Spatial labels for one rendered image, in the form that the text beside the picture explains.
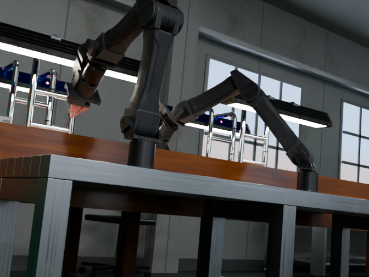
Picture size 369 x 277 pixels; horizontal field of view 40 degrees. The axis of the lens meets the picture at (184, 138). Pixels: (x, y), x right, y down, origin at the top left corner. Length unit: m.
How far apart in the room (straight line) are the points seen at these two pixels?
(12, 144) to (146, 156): 0.33
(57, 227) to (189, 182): 0.29
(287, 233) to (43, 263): 0.59
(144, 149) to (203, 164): 0.41
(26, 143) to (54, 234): 0.45
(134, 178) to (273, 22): 5.48
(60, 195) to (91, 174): 0.07
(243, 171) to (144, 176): 0.72
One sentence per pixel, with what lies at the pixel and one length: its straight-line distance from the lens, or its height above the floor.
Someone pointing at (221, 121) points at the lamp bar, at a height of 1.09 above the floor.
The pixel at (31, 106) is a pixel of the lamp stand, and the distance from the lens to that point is 1.80.
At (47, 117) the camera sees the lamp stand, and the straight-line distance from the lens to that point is 2.07.
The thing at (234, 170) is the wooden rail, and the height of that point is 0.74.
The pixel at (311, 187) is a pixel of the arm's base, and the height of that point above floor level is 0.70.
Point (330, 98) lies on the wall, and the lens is 6.96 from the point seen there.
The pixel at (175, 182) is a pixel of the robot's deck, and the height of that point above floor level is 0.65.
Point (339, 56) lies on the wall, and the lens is 7.23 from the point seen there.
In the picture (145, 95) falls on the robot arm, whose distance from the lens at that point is 1.18.
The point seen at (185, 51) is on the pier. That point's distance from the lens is 5.11.
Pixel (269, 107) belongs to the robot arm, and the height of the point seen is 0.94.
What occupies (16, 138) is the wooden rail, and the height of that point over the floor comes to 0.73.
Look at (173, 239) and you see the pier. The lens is 4.90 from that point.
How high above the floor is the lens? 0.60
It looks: 8 degrees up
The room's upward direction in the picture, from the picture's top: 5 degrees clockwise
